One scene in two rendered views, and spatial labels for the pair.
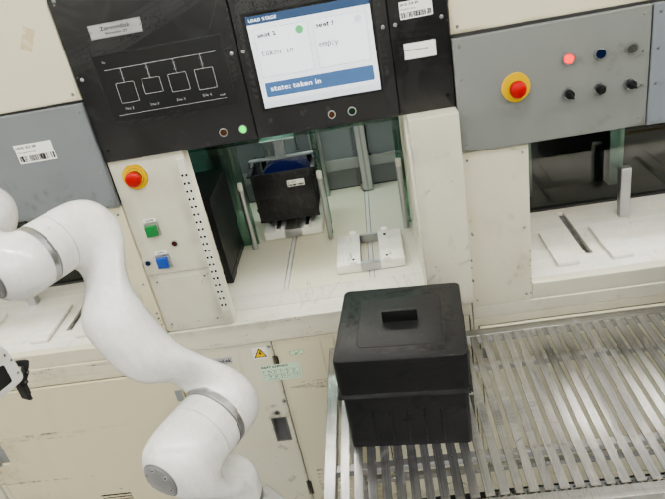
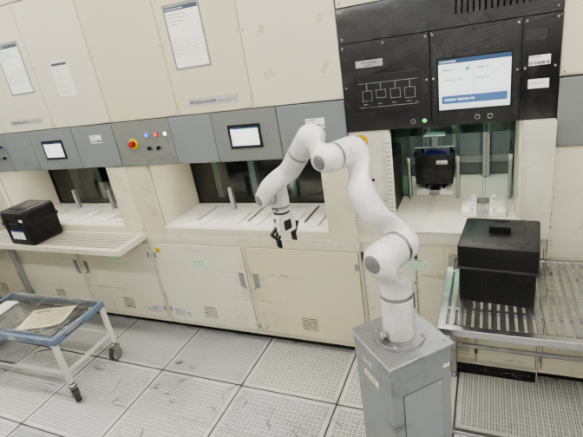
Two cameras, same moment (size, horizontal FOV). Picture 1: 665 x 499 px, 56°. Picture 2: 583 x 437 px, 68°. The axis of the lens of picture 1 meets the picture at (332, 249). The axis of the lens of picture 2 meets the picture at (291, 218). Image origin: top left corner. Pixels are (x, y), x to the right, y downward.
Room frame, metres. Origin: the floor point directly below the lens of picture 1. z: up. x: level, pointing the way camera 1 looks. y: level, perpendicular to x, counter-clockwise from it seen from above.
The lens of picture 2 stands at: (-0.57, 0.12, 1.86)
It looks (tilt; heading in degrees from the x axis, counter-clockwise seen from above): 22 degrees down; 20
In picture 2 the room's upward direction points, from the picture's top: 10 degrees counter-clockwise
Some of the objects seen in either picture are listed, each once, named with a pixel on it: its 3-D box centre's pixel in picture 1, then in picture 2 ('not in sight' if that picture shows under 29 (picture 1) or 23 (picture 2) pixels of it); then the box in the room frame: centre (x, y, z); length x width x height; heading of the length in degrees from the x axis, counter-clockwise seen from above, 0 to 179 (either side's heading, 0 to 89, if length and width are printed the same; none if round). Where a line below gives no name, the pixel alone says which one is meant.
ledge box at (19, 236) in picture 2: not in sight; (31, 221); (1.67, 2.94, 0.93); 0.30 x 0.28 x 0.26; 81
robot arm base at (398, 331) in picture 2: not in sight; (397, 315); (0.81, 0.27, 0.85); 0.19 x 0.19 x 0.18
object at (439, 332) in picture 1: (402, 332); (499, 240); (1.18, -0.12, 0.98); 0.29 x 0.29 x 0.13; 78
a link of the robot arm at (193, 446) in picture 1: (204, 466); (389, 269); (0.79, 0.29, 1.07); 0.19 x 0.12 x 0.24; 148
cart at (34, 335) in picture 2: not in sight; (43, 339); (1.23, 2.70, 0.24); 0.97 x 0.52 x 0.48; 86
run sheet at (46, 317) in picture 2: not in sight; (46, 316); (1.18, 2.53, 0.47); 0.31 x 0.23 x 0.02; 105
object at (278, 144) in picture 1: (286, 177); (435, 159); (2.11, 0.11, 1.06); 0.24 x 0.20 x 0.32; 84
